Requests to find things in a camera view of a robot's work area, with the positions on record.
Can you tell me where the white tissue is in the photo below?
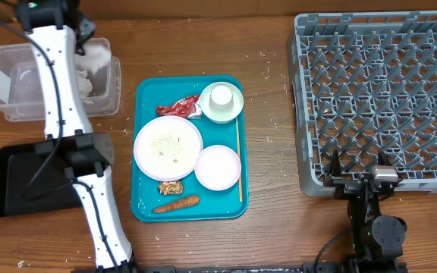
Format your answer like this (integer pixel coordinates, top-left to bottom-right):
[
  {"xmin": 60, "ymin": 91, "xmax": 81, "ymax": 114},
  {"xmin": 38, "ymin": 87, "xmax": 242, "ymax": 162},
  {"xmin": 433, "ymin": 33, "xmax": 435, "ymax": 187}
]
[{"xmin": 74, "ymin": 42, "xmax": 112, "ymax": 105}]

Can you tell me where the small pink bowl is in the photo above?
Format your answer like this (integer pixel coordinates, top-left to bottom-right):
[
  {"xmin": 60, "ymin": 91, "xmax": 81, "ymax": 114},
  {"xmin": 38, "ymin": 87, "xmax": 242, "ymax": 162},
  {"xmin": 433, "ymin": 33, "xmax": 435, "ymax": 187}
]
[{"xmin": 194, "ymin": 145, "xmax": 239, "ymax": 191}]

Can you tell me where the red snack wrapper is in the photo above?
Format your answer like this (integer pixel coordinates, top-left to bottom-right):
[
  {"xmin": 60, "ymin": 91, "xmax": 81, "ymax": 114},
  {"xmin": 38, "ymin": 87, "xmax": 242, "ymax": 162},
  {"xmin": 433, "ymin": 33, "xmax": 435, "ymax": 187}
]
[{"xmin": 156, "ymin": 95, "xmax": 203, "ymax": 119}]

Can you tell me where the pale green bowl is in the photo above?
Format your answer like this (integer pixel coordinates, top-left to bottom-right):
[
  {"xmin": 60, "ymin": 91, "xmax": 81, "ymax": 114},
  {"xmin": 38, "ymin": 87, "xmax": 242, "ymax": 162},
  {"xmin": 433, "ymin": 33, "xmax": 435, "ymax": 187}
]
[{"xmin": 200, "ymin": 82, "xmax": 244, "ymax": 124}]

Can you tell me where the white cup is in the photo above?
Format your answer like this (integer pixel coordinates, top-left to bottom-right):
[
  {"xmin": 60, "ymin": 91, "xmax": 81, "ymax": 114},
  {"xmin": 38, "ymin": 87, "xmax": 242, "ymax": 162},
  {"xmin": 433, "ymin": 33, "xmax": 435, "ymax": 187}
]
[{"xmin": 209, "ymin": 85, "xmax": 233, "ymax": 109}]

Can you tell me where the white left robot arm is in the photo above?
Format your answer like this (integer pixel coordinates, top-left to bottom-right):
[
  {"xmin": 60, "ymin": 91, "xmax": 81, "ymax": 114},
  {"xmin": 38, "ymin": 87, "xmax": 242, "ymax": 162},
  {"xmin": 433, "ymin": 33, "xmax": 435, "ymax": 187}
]
[{"xmin": 0, "ymin": 0, "xmax": 138, "ymax": 272}]

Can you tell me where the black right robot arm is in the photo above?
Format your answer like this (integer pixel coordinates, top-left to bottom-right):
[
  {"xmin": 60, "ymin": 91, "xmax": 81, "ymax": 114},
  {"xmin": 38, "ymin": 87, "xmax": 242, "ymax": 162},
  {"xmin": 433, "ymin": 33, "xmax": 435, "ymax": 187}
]
[{"xmin": 307, "ymin": 151, "xmax": 408, "ymax": 273}]

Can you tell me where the grey dishwasher rack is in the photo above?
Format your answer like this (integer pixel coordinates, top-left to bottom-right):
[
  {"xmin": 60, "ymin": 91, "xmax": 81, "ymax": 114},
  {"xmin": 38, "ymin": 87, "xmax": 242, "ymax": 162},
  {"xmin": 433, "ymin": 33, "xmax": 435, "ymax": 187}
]
[{"xmin": 287, "ymin": 11, "xmax": 437, "ymax": 196}]

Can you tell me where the clear plastic bin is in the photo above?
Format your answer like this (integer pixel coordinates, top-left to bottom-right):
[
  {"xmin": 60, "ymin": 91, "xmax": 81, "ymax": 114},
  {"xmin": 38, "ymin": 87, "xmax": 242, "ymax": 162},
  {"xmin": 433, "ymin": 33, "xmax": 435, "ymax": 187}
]
[{"xmin": 0, "ymin": 38, "xmax": 121, "ymax": 122}]

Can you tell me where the teal plastic tray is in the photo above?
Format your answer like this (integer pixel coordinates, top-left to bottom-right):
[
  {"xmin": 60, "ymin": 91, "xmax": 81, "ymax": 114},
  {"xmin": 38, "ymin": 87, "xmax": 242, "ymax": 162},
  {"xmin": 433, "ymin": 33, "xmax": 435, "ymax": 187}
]
[{"xmin": 130, "ymin": 75, "xmax": 249, "ymax": 222}]

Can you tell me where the wooden chopstick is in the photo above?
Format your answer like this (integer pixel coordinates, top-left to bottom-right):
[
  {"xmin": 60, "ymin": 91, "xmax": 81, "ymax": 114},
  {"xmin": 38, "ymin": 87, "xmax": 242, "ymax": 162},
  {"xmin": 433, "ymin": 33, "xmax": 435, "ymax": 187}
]
[{"xmin": 235, "ymin": 116, "xmax": 243, "ymax": 202}]

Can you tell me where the orange carrot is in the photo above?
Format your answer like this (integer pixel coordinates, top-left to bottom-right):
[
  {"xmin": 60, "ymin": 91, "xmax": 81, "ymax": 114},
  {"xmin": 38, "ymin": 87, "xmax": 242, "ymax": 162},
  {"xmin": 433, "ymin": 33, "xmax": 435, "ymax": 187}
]
[{"xmin": 152, "ymin": 196, "xmax": 200, "ymax": 214}]

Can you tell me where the brown food scrap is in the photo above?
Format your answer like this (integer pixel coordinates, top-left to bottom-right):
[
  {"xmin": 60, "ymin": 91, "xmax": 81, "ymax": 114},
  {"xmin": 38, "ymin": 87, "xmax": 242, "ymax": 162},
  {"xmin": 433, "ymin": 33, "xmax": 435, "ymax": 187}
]
[{"xmin": 158, "ymin": 180, "xmax": 184, "ymax": 196}]

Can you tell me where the black tray bin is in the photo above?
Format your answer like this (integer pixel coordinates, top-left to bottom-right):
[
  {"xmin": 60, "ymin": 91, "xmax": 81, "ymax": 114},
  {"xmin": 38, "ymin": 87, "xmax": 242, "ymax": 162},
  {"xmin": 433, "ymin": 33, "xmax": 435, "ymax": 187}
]
[{"xmin": 0, "ymin": 144, "xmax": 81, "ymax": 218}]

